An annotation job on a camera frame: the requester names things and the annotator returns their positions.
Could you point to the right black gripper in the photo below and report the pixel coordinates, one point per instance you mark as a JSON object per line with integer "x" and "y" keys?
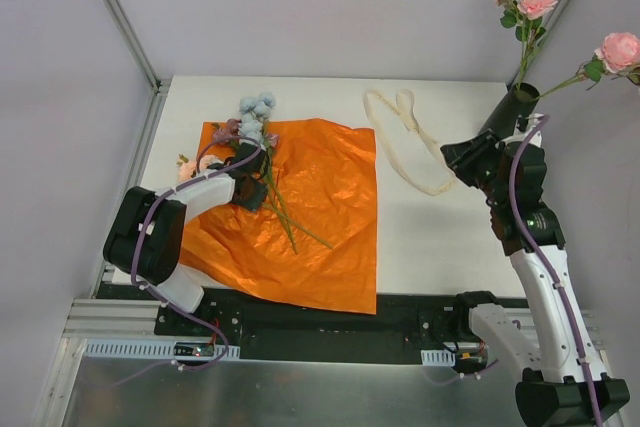
{"x": 470, "y": 157}

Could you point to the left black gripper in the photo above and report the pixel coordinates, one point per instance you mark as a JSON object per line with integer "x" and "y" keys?
{"x": 255, "y": 194}

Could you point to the artificial flower bunch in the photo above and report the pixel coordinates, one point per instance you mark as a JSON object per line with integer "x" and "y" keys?
{"x": 249, "y": 136}

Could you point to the orange paper flower wrapping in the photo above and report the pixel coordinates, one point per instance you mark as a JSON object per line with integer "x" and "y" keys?
{"x": 313, "y": 242}

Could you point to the cream printed ribbon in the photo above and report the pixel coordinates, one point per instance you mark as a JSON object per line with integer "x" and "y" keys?
{"x": 411, "y": 151}

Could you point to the pink rose stem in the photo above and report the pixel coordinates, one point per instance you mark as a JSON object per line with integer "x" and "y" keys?
{"x": 617, "y": 57}
{"x": 526, "y": 18}

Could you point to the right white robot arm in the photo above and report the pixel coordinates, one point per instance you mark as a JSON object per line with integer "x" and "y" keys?
{"x": 560, "y": 379}

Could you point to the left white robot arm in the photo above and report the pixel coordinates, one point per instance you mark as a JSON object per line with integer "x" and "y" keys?
{"x": 146, "y": 236}

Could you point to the dark cylindrical vase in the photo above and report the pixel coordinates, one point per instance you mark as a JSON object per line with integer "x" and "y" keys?
{"x": 519, "y": 102}

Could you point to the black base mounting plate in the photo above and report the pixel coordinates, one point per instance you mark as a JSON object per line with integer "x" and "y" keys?
{"x": 402, "y": 327}

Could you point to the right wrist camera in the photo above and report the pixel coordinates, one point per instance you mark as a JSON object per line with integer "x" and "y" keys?
{"x": 529, "y": 129}

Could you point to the left aluminium frame post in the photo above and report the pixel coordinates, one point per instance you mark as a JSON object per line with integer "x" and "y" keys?
{"x": 133, "y": 43}

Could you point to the left white cable duct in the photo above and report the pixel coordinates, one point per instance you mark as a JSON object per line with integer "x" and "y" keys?
{"x": 159, "y": 350}

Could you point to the white cable duct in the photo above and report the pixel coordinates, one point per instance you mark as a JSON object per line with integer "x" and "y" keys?
{"x": 438, "y": 358}
{"x": 159, "y": 350}

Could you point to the right white cable duct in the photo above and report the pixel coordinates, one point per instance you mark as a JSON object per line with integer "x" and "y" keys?
{"x": 438, "y": 358}

